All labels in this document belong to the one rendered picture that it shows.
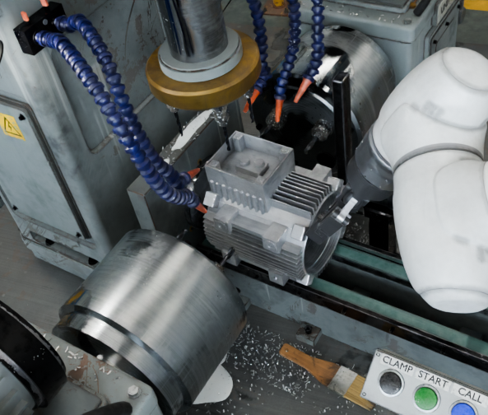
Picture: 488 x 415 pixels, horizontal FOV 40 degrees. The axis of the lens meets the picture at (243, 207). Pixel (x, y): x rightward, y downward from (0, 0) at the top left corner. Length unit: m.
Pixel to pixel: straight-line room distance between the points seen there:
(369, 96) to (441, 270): 0.68
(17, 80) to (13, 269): 0.63
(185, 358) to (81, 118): 0.44
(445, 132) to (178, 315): 0.46
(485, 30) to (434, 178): 2.84
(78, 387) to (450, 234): 0.50
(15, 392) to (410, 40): 1.00
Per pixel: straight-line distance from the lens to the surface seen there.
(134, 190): 1.16
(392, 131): 0.81
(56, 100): 1.12
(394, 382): 0.97
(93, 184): 1.23
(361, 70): 1.35
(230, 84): 1.01
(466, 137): 0.78
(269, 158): 1.20
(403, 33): 1.42
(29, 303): 1.54
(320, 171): 1.22
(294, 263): 1.14
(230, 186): 1.16
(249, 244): 1.17
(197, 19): 0.99
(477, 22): 3.61
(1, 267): 1.64
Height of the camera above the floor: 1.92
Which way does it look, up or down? 46 degrees down
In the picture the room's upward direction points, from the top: 12 degrees counter-clockwise
